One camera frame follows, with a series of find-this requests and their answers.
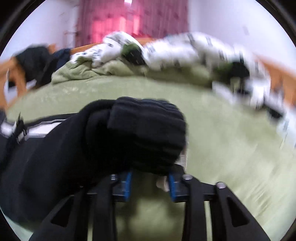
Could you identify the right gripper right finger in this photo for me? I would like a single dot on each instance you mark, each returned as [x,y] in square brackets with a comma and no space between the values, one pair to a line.
[212,212]

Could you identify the black pants with white stripe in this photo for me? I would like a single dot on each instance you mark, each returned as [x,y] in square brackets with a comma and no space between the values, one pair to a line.
[66,153]

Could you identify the black jacket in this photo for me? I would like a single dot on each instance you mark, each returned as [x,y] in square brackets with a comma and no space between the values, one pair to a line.
[38,63]

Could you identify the green bed sheet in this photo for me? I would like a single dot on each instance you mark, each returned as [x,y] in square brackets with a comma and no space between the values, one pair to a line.
[228,143]

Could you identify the navy blue garment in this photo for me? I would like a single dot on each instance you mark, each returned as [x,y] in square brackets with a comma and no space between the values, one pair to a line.
[60,58]

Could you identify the green and white floral quilt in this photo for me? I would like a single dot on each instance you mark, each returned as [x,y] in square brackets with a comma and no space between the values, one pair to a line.
[193,57]

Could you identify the red curtain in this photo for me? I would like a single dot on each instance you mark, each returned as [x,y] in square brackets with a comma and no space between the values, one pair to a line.
[155,19]

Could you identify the wooden bed frame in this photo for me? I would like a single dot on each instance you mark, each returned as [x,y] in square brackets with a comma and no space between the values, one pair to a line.
[12,72]

